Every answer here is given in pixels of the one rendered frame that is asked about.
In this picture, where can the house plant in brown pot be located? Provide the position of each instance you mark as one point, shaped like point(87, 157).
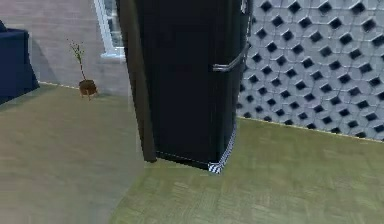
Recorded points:
point(86, 85)

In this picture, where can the dark blue sofa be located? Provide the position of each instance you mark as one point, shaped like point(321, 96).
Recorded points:
point(13, 63)

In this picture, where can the white framed window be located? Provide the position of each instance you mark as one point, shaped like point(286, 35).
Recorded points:
point(111, 26)

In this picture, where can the black fridge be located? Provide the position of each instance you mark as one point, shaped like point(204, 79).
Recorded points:
point(186, 83)

